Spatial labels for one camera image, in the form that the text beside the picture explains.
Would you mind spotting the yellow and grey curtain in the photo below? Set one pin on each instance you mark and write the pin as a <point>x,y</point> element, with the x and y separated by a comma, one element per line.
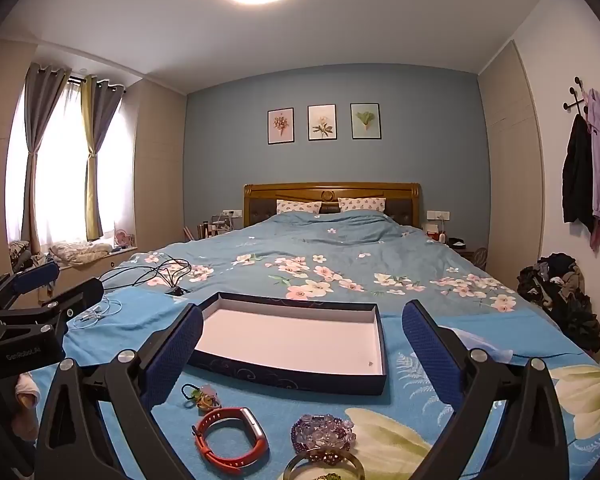
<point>95,170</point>

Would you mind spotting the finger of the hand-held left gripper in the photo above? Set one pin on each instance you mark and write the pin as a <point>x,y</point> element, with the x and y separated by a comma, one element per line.
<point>80,295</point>
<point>35,275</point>

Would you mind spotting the black power adapter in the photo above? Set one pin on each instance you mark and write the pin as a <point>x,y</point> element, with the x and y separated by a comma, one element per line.
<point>177,291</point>

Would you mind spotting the black jacket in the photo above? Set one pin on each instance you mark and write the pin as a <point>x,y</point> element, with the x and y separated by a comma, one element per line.
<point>577,175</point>

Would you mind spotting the beige window bench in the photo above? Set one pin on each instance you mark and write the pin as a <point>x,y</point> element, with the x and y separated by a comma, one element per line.
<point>115,260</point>

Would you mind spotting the framed pink flower picture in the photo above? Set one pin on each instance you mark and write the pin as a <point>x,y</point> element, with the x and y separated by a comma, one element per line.
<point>280,126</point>

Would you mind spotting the orange smartwatch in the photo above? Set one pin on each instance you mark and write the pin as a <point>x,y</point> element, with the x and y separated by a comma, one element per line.
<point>220,415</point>

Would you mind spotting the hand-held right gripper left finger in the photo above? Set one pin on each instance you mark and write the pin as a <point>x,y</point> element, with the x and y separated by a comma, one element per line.
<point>172,355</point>

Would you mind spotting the beige wardrobe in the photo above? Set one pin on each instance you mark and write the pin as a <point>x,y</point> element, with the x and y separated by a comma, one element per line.
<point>510,160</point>

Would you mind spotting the framed white flower picture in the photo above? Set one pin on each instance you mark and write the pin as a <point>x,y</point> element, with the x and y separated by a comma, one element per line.
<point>322,122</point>

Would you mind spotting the person's left hand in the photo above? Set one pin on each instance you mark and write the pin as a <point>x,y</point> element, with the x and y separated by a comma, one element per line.
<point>27,410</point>

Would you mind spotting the wooden headboard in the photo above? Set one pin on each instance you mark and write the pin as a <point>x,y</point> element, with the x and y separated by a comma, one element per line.
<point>330,190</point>

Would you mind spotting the white wall socket panel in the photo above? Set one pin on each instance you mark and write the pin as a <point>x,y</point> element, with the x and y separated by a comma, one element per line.
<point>438,215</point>
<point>232,213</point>

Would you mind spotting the dark blue cardboard box tray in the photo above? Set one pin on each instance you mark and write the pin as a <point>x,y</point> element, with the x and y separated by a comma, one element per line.
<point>290,330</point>

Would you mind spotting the crumpled pale clothes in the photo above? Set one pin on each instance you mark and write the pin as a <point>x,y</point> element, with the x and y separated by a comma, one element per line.
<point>80,254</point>

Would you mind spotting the group of cosmetic bottles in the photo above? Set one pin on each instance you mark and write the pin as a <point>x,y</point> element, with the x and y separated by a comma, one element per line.
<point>210,227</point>

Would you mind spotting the white sheer curtain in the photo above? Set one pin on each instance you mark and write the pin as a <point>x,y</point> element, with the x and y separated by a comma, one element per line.
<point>55,160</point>

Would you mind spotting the pile of dark clothes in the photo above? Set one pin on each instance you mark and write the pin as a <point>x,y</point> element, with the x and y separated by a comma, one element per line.
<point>560,295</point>

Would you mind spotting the dotted white pillow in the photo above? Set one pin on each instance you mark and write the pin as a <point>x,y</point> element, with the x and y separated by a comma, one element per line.
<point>362,204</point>
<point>297,206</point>

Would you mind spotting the framed green leaf picture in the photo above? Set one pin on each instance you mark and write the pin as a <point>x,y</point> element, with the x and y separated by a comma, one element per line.
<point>365,121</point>

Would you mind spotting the blue floral duvet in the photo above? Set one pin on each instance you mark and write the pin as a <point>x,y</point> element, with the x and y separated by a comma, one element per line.
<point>330,240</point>

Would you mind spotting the beige wall cabinet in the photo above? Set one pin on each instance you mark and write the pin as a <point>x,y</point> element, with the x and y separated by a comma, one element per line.
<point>155,170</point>

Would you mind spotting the amber bangle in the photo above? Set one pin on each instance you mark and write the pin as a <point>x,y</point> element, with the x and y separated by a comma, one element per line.
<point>292,467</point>

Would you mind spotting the small pink fan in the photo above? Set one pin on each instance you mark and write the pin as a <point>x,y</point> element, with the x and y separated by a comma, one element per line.
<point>122,239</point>

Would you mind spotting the black wall coat rack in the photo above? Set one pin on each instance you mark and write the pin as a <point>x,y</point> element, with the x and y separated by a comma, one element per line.
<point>575,97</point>

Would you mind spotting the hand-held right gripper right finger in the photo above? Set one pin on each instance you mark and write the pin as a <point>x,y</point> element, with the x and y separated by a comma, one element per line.
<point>430,355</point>

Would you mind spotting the wooden nightstand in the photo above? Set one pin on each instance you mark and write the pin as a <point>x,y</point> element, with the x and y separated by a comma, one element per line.
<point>467,252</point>

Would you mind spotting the turquoise blanket with large flowers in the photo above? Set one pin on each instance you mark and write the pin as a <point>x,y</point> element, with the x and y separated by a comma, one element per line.
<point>280,420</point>

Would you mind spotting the black curtain rod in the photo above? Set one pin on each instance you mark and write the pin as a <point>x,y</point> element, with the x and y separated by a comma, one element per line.
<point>77,80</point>

